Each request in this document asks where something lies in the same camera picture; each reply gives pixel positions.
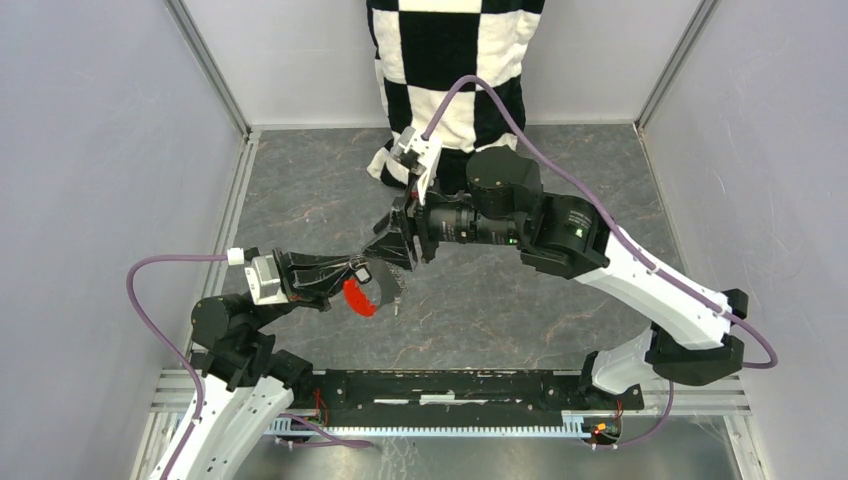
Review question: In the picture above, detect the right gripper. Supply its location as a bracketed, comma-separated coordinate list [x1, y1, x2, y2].
[361, 170, 525, 274]

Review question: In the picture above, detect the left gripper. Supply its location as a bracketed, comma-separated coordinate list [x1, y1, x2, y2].
[250, 243, 368, 330]

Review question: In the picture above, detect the black key tag with keys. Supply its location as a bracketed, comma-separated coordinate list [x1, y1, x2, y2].
[349, 258, 373, 285]

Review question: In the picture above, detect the red key tag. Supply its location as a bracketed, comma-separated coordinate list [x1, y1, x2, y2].
[342, 278, 378, 318]

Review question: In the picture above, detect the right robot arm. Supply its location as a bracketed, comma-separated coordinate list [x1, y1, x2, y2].
[368, 144, 747, 408]

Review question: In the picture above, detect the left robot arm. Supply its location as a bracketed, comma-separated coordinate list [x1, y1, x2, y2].
[150, 248, 378, 479]

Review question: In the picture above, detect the black white checkered pillow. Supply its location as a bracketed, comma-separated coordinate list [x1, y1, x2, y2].
[365, 0, 545, 194]

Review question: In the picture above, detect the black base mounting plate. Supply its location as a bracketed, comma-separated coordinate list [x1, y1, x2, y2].
[289, 370, 645, 428]

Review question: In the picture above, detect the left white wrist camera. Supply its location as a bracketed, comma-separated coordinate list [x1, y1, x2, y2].
[226, 248, 288, 306]

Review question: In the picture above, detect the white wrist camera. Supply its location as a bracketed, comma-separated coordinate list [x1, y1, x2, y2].
[390, 126, 443, 206]
[226, 248, 288, 306]

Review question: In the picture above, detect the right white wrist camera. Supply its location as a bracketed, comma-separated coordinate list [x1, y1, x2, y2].
[390, 126, 443, 206]

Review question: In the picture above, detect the white slotted cable duct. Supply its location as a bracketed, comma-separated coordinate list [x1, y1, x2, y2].
[264, 413, 587, 439]

